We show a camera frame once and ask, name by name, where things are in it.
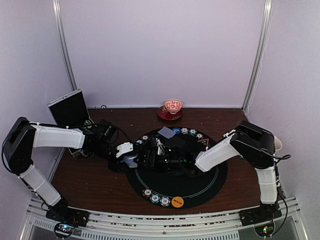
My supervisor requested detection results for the grey playing card deck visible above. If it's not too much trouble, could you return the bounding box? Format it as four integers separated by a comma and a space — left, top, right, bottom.
122, 153, 138, 169

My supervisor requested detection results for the orange big blind button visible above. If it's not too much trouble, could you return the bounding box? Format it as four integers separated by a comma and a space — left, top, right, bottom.
171, 196, 185, 208

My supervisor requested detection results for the right aluminium frame post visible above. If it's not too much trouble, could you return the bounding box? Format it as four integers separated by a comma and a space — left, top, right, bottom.
241, 0, 274, 115

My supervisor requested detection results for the single grey playing card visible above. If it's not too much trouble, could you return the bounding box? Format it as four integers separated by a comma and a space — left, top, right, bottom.
158, 126, 176, 139

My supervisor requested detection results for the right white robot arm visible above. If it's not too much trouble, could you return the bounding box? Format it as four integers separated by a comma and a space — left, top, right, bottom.
134, 121, 291, 221

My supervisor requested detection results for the aluminium poker case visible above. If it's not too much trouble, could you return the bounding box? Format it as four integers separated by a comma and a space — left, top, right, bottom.
47, 88, 93, 160

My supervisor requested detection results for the red white patterned bowl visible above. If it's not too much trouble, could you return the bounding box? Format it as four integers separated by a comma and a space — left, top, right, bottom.
164, 98, 184, 114

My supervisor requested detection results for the black round poker mat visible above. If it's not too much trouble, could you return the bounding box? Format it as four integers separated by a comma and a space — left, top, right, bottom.
126, 128, 228, 209

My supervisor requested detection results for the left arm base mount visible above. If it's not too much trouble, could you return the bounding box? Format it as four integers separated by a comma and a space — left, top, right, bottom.
45, 207, 90, 240

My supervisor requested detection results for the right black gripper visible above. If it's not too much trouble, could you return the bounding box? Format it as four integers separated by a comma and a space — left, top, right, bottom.
134, 150, 183, 172

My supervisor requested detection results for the dark red saucer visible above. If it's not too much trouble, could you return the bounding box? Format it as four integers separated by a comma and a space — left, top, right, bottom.
157, 105, 183, 121

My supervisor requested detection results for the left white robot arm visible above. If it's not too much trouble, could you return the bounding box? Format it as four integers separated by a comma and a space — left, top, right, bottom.
1, 117, 138, 222

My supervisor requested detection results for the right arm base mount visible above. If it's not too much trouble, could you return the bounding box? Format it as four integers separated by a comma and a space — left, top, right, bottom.
239, 207, 282, 238

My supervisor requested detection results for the blue small blind button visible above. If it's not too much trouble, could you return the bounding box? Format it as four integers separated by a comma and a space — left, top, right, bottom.
172, 127, 182, 134

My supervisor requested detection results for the front aluminium rail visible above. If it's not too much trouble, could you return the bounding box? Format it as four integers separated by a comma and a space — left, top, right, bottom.
17, 201, 311, 240

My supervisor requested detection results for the red black triangle marker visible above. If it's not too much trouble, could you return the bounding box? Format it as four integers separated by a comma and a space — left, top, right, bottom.
198, 138, 210, 147

